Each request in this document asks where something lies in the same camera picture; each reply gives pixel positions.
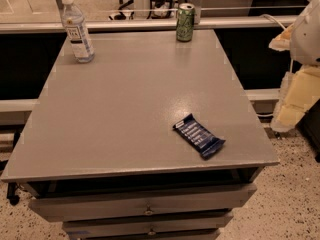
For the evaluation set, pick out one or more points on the blue rxbar blueberry wrapper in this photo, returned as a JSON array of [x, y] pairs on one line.
[[201, 139]]

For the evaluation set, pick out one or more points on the grey lower drawer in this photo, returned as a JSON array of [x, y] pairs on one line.
[[149, 225]]

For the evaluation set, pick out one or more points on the grey upper drawer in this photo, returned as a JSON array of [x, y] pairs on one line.
[[143, 203]]

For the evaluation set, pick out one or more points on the clear plastic water bottle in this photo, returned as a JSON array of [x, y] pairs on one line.
[[74, 23]]

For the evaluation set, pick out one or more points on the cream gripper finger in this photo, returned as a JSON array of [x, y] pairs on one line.
[[298, 93], [282, 41]]

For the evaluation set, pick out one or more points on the green soda can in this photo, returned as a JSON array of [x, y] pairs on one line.
[[185, 22]]

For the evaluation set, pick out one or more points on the grey drawer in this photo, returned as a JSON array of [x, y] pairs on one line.
[[149, 225], [143, 203]]

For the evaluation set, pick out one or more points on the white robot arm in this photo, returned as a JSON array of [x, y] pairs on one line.
[[305, 36]]

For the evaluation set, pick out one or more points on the grey metal railing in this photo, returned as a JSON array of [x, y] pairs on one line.
[[144, 25]]

